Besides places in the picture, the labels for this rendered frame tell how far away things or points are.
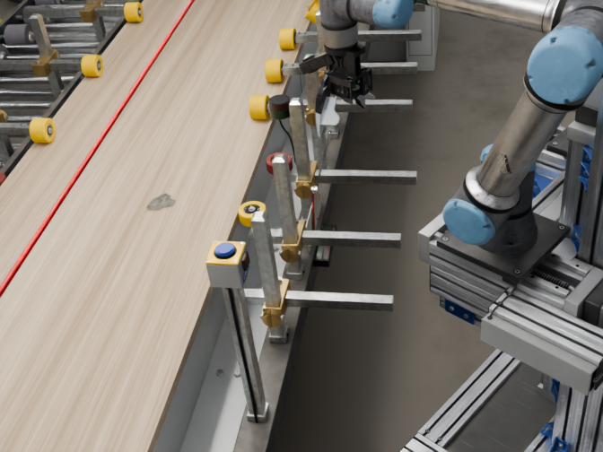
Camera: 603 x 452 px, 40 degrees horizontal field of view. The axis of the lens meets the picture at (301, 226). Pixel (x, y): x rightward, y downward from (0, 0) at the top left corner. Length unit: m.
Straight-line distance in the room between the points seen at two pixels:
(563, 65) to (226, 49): 1.96
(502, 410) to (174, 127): 1.38
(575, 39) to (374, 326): 1.96
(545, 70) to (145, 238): 1.25
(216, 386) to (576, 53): 1.29
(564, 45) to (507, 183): 0.34
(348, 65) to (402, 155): 2.39
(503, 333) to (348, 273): 1.63
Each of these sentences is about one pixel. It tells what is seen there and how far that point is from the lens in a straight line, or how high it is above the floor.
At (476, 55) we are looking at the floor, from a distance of 5.01.
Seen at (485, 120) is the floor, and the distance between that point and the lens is 4.37.
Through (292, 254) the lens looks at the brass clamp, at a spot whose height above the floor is 0.82.
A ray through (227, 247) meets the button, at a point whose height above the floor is 1.23.
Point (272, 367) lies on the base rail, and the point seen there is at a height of 0.70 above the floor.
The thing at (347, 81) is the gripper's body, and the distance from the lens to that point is 1.73.
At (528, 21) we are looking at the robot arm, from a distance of 1.63.
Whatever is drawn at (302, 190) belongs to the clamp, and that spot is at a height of 0.85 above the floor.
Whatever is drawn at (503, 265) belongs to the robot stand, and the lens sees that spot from 1.88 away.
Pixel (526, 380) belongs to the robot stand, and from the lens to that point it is 2.76.
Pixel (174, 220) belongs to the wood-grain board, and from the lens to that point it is 2.34.
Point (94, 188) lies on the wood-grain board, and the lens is 2.56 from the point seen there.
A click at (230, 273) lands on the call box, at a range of 1.67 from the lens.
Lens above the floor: 2.28
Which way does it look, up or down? 38 degrees down
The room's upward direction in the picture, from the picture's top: 7 degrees counter-clockwise
